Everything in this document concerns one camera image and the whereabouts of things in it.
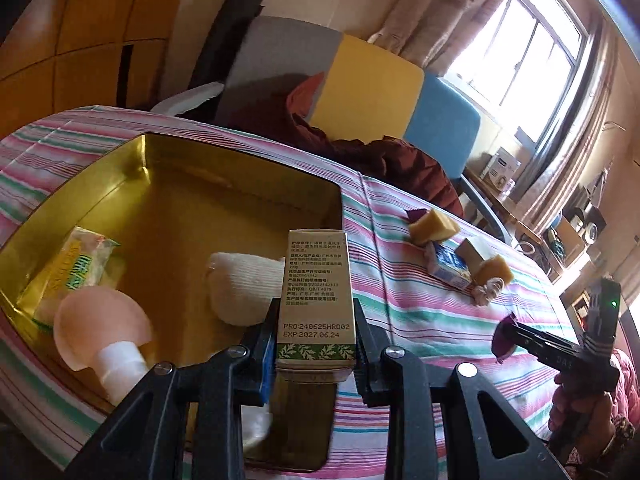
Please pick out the white gauze roll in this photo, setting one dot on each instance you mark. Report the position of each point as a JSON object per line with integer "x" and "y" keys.
{"x": 240, "y": 285}

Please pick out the white appliance box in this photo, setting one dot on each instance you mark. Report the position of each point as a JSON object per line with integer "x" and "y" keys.
{"x": 500, "y": 167}

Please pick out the yellow sponge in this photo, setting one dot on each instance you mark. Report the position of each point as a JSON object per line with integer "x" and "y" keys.
{"x": 435, "y": 227}
{"x": 495, "y": 270}

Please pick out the purple snack packet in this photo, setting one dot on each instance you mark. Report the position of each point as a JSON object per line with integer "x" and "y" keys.
{"x": 506, "y": 352}
{"x": 414, "y": 216}

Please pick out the patterned beige curtain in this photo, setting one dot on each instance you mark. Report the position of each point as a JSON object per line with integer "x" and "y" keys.
{"x": 575, "y": 135}
{"x": 425, "y": 0}

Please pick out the window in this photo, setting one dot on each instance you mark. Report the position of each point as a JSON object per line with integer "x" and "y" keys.
{"x": 525, "y": 60}

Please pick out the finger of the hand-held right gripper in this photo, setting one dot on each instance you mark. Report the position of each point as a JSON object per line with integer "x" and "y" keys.
{"x": 550, "y": 352}

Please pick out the blue white small box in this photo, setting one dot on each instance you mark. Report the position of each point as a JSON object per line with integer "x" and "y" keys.
{"x": 447, "y": 266}

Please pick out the beige carton with leaf print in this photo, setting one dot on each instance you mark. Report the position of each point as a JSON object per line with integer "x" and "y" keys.
{"x": 315, "y": 285}

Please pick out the pink mushroom-shaped toy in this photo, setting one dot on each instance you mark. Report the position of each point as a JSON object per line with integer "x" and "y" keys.
{"x": 100, "y": 320}

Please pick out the dark red padded jacket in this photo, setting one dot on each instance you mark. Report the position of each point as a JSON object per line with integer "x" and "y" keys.
{"x": 400, "y": 165}

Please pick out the person's right forearm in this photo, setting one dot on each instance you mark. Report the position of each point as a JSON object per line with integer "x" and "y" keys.
{"x": 627, "y": 410}

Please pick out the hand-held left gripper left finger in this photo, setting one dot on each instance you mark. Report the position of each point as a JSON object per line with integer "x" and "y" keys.
{"x": 267, "y": 360}

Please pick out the black rolled mat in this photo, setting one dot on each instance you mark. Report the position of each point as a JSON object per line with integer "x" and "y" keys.
{"x": 220, "y": 40}

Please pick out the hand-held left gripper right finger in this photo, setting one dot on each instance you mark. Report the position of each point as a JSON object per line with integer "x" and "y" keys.
{"x": 362, "y": 360}

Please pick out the person's right hand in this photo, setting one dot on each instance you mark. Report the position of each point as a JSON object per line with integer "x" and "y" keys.
{"x": 600, "y": 420}

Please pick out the grey yellow blue sofa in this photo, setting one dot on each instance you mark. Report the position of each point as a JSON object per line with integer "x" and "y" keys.
{"x": 375, "y": 85}

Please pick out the rectangular gold-lined tin box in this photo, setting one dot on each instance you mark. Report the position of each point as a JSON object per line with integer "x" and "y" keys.
{"x": 200, "y": 210}

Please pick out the yellow green snack packet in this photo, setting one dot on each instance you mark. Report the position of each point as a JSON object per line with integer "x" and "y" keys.
{"x": 75, "y": 265}

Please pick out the wooden desk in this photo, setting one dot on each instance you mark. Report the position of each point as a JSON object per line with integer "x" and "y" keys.
{"x": 530, "y": 230}

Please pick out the beige block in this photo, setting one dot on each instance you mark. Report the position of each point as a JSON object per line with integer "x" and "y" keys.
{"x": 470, "y": 250}

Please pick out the wooden wardrobe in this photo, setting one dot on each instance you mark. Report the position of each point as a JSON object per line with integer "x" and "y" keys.
{"x": 75, "y": 35}

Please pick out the pink green striped blanket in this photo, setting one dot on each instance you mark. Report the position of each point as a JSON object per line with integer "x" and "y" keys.
{"x": 425, "y": 320}

